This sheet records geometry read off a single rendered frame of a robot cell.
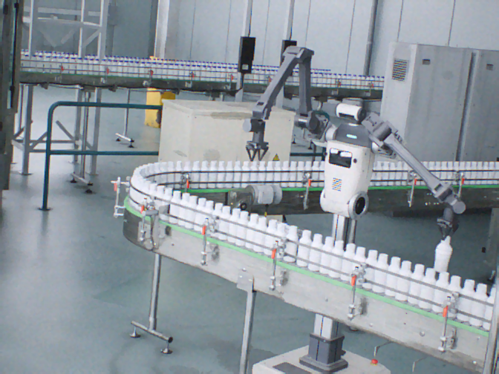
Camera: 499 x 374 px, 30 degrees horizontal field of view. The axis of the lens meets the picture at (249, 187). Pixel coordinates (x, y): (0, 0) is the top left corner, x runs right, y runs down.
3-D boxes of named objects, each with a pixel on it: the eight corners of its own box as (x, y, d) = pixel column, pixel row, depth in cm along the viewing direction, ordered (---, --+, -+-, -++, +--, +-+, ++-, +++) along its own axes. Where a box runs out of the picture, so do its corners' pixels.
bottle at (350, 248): (337, 278, 417) (341, 243, 414) (346, 277, 421) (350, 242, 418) (347, 282, 413) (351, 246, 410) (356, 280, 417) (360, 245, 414)
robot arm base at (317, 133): (320, 140, 497) (330, 120, 500) (313, 133, 491) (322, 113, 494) (307, 137, 503) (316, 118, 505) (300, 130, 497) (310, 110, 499)
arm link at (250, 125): (270, 108, 460) (257, 106, 465) (255, 109, 451) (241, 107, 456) (268, 132, 462) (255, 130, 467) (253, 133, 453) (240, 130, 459)
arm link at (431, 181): (387, 120, 426) (370, 137, 427) (387, 119, 420) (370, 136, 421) (454, 187, 422) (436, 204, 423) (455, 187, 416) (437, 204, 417)
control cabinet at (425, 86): (419, 204, 1105) (443, 42, 1066) (448, 215, 1063) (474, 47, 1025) (364, 206, 1063) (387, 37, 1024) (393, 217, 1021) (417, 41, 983)
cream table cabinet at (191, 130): (249, 218, 945) (261, 102, 922) (281, 234, 893) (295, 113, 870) (150, 221, 889) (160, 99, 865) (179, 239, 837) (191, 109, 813)
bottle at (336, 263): (344, 277, 421) (348, 242, 418) (336, 279, 416) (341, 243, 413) (333, 273, 424) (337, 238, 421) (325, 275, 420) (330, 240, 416)
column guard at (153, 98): (141, 124, 1505) (146, 56, 1483) (159, 123, 1535) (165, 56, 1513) (157, 128, 1481) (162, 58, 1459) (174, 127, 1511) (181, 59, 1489)
